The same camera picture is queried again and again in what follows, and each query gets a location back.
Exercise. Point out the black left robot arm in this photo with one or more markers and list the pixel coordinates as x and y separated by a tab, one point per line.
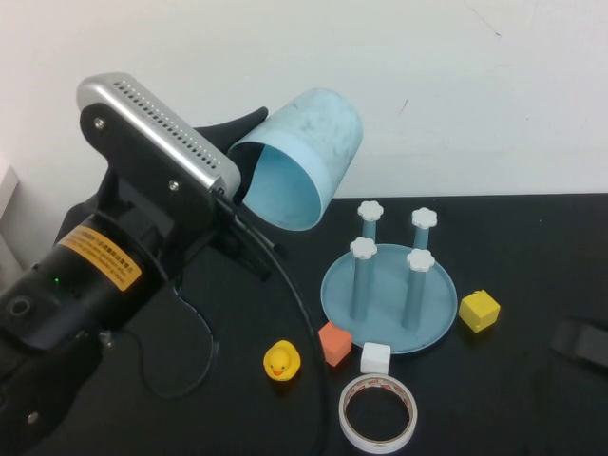
71	294

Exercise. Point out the yellow foam cube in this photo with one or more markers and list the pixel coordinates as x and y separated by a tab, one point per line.
479	311

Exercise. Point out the silver perforated wrist camera box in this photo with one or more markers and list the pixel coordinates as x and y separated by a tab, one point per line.
157	128

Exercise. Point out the blue cup stand white caps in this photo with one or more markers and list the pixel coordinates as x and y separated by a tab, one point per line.
385	294

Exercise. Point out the white tape roll red print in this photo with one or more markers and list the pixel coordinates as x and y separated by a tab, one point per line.
349	430

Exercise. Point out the white foam cube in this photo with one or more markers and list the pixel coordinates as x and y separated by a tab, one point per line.
375	357

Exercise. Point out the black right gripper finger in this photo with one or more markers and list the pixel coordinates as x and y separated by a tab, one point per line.
586	344

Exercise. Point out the orange foam cube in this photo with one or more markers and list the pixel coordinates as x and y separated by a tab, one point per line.
336	343

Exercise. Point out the light blue plastic cup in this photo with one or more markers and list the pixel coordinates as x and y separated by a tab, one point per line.
323	128

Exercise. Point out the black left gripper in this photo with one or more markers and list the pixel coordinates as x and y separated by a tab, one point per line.
185	237

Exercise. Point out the yellow rubber duck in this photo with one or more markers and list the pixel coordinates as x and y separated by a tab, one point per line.
281	361

